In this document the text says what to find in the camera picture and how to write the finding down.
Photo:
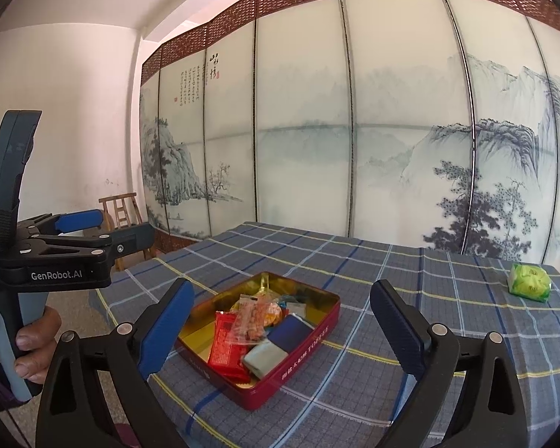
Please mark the grey-green snack packet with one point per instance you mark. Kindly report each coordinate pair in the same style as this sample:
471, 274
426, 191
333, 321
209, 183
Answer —
266, 359

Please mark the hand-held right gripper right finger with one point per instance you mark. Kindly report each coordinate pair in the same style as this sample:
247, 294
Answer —
396, 326

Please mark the person's left hand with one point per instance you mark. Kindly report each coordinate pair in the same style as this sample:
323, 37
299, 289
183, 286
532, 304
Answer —
37, 336

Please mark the small light wooden chair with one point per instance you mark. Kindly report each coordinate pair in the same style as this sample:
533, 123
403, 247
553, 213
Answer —
121, 210

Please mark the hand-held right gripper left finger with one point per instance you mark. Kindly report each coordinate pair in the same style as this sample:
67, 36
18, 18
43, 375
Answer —
165, 326

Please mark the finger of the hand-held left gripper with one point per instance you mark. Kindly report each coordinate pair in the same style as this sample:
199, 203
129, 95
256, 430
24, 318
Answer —
130, 242
79, 220

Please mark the red foil snack packet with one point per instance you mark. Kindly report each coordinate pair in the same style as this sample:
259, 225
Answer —
224, 354

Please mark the painted folding screen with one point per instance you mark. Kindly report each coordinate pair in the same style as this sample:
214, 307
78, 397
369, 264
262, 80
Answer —
308, 102

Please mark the green snack packet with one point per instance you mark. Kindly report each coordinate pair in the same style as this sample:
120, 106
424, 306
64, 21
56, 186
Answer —
529, 282

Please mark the red tin box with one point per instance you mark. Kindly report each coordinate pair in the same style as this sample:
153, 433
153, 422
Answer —
289, 373

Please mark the clear peanut packet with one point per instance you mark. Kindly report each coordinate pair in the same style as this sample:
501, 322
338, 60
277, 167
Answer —
249, 324

